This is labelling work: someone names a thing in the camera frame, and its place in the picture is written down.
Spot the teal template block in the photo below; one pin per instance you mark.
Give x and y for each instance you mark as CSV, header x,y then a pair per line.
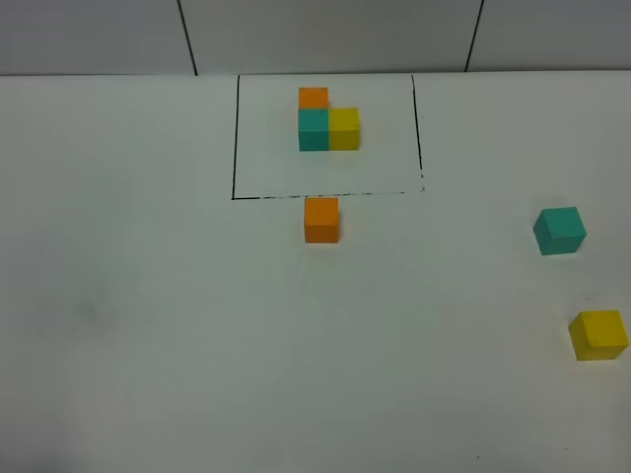
x,y
313,129

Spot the yellow template block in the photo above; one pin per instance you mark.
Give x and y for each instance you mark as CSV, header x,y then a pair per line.
x,y
343,129

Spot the orange template block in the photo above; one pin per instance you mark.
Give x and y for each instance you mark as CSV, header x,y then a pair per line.
x,y
313,98

